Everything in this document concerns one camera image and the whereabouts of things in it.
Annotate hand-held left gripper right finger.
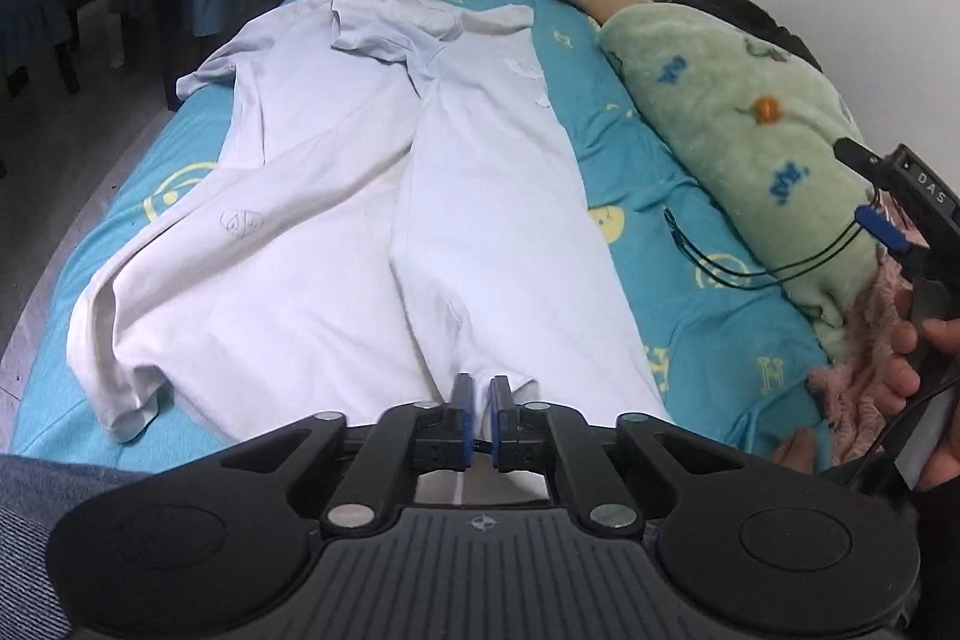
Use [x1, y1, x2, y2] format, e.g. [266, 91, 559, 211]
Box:
[487, 374, 745, 530]

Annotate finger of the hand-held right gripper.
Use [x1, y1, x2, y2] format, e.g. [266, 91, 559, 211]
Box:
[855, 203, 914, 256]
[832, 137, 895, 185]

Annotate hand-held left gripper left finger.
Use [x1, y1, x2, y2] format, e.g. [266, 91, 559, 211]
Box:
[219, 374, 478, 534]

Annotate white t-shirt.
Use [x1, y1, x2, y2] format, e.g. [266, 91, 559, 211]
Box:
[66, 0, 674, 446]

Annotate green fleece blanket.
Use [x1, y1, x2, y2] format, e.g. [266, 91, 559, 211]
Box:
[598, 0, 893, 362]

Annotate pink fuzzy cloth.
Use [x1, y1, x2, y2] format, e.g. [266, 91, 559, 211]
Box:
[807, 253, 922, 467]

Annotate dark cloth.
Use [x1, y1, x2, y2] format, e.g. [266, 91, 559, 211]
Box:
[664, 0, 823, 68]

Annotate bed with teal printed sheet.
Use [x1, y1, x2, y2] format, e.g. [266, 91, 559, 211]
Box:
[9, 0, 841, 470]

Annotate person's grey-blue trouser leg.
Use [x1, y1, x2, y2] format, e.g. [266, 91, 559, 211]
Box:
[0, 454, 151, 640]

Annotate black lanyard cord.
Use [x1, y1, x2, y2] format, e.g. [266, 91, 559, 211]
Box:
[663, 208, 887, 292]

